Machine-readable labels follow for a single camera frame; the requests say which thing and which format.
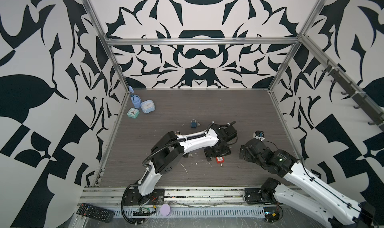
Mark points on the white cable duct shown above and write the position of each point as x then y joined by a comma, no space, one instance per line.
213,212

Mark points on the wall hook rack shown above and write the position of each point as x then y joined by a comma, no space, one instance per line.
361,98

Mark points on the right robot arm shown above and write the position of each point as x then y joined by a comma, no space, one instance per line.
320,202

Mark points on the blue pen holder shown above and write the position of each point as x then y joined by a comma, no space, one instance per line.
136,100

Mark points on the green circuit board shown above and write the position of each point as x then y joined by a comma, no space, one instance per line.
145,211

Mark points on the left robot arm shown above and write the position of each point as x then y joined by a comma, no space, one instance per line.
215,140

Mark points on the purple round disc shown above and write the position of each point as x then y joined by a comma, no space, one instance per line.
166,210

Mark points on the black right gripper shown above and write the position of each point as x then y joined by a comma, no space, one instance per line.
246,155

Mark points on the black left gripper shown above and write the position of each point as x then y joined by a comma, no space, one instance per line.
210,154

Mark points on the aluminium frame corner post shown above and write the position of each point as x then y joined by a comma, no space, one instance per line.
99,31

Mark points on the red safety padlock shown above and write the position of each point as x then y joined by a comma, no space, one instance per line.
220,161

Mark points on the light blue alarm clock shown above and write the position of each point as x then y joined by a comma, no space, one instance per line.
148,106

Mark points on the right electronics board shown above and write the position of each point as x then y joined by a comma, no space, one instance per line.
273,214

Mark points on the black remote control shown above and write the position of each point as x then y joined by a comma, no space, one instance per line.
96,213

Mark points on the green small clock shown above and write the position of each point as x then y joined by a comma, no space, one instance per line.
133,113

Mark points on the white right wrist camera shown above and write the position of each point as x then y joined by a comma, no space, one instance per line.
259,135

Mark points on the blue padlock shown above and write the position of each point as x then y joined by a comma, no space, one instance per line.
194,123

